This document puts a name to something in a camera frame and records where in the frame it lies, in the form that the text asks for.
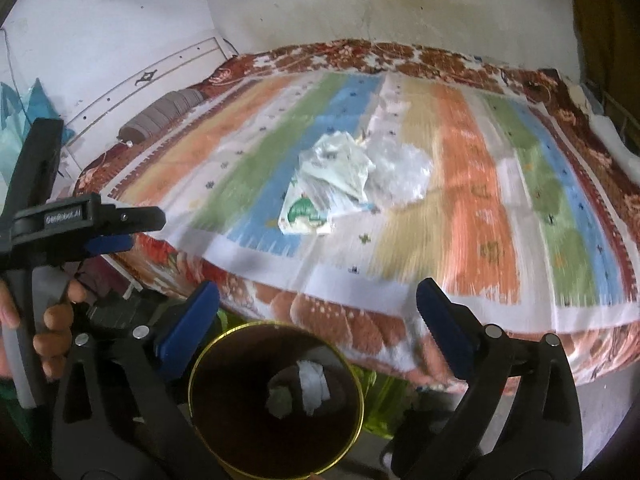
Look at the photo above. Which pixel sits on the white crumpled paper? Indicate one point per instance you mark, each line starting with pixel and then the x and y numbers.
pixel 314 385

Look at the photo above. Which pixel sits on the grey green crumpled wrapper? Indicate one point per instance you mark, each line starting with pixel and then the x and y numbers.
pixel 282 397

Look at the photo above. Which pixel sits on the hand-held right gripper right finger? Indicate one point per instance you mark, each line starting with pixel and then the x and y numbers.
pixel 445 330

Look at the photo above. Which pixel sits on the dark bin with gold rim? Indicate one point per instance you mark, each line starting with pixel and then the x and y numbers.
pixel 240 410

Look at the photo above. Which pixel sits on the grey bolster pillow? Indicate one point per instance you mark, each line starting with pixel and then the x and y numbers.
pixel 160 115

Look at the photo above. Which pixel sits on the white green printed plastic bag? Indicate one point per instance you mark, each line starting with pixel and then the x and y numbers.
pixel 325 180

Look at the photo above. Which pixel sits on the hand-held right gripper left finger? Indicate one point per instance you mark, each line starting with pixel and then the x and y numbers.
pixel 190 330

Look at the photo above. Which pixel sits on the white cloth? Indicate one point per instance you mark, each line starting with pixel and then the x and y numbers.
pixel 615 142

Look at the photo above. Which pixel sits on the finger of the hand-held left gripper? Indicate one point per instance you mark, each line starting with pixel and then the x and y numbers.
pixel 135 217

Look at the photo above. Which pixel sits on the teal cloth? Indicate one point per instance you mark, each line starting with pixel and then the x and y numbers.
pixel 15 125

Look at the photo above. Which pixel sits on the white headboard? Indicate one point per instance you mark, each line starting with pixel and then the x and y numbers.
pixel 150 75

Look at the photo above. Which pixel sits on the striped colourful bed blanket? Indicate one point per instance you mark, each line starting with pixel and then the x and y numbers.
pixel 325 320

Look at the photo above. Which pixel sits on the clear plastic bag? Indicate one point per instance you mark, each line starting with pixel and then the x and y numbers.
pixel 400 175

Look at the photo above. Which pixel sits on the person's left hand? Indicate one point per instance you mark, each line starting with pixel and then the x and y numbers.
pixel 52 332

